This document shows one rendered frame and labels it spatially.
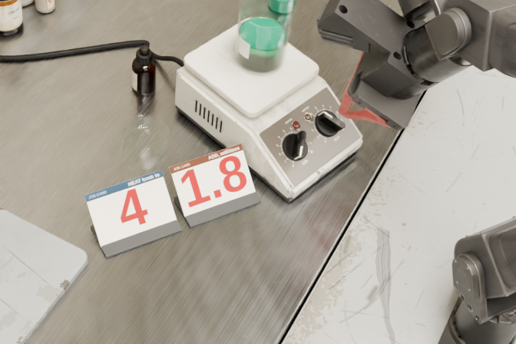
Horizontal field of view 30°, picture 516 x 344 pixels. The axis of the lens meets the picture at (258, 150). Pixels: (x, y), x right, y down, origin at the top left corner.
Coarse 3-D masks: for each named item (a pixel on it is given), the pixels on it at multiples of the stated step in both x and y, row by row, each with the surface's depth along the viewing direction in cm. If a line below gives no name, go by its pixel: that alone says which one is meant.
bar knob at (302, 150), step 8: (288, 136) 110; (296, 136) 110; (304, 136) 109; (288, 144) 110; (296, 144) 109; (304, 144) 109; (288, 152) 109; (296, 152) 108; (304, 152) 110; (296, 160) 110
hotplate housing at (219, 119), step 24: (192, 96) 114; (216, 96) 111; (288, 96) 112; (312, 96) 113; (192, 120) 117; (216, 120) 112; (240, 120) 109; (264, 120) 110; (264, 144) 109; (360, 144) 116; (264, 168) 110; (288, 192) 109
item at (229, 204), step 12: (252, 180) 111; (240, 192) 110; (252, 192) 111; (180, 204) 108; (204, 204) 109; (216, 204) 109; (228, 204) 110; (240, 204) 110; (252, 204) 110; (192, 216) 108; (204, 216) 108; (216, 216) 108
